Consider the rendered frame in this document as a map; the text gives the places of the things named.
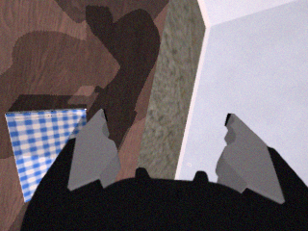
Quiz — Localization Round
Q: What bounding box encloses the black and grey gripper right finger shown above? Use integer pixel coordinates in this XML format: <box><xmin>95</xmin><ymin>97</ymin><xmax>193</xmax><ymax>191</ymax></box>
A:
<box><xmin>216</xmin><ymin>114</ymin><xmax>308</xmax><ymax>231</ymax></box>

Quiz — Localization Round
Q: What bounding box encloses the blue and white checkered cloth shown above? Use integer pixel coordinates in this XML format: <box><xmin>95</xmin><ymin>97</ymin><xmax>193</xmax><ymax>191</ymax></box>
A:
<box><xmin>5</xmin><ymin>108</ymin><xmax>87</xmax><ymax>202</ymax></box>

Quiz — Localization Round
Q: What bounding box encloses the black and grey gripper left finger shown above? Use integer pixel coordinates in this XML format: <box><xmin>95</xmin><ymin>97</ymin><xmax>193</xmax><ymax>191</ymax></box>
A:
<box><xmin>20</xmin><ymin>109</ymin><xmax>121</xmax><ymax>231</ymax></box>

